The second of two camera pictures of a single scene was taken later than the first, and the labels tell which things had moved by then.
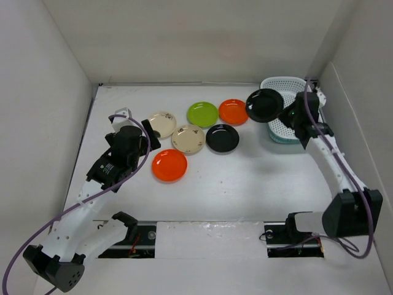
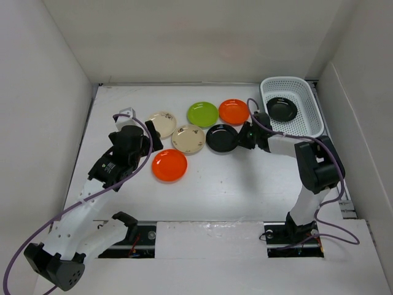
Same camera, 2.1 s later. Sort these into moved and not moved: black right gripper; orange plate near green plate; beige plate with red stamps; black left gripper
Moved: black right gripper
Not moved: beige plate with red stamps; black left gripper; orange plate near green plate
